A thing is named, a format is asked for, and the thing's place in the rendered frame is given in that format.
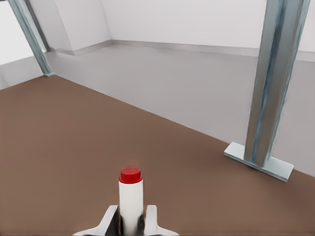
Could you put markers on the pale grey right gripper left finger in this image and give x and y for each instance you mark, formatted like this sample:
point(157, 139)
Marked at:
point(108, 221)

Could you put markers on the silver frame post with foot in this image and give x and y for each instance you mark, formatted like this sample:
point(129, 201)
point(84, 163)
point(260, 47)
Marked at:
point(273, 81)
point(30, 34)

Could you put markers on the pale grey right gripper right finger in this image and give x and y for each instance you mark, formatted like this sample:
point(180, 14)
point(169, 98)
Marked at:
point(152, 221)

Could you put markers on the white marker with red cap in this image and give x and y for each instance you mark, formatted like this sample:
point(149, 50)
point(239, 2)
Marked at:
point(130, 199)

